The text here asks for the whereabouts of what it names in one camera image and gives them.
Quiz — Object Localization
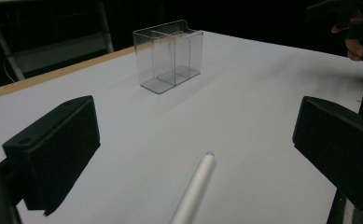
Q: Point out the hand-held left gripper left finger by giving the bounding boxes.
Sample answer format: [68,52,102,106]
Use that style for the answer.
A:
[2,94,102,217]

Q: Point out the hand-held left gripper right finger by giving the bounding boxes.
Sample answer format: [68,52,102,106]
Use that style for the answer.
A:
[292,95,363,212]

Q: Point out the white pen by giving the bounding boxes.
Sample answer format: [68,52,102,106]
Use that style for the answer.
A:
[169,150,216,224]

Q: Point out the clear plastic holder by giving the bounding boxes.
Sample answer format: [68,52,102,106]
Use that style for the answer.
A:
[132,19,204,95]

